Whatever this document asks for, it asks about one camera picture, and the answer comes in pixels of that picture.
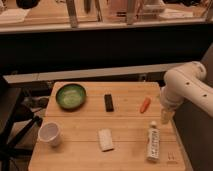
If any black eraser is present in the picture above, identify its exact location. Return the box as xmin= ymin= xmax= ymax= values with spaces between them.
xmin=104 ymin=94 xmax=114 ymax=112

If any orange carrot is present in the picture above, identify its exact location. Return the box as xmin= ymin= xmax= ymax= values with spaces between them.
xmin=140 ymin=97 xmax=151 ymax=113

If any white paper cup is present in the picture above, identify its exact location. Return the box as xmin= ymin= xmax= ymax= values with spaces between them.
xmin=38 ymin=122 xmax=61 ymax=147

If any black chair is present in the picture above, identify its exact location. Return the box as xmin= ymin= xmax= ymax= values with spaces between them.
xmin=0 ymin=75 xmax=42 ymax=171

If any white tube bottle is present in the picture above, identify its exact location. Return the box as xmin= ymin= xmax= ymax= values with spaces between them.
xmin=147 ymin=121 xmax=160 ymax=162

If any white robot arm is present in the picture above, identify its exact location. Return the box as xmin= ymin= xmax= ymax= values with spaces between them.
xmin=159 ymin=61 xmax=213 ymax=124

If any green bowl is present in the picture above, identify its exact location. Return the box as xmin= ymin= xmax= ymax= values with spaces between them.
xmin=56 ymin=83 xmax=87 ymax=110

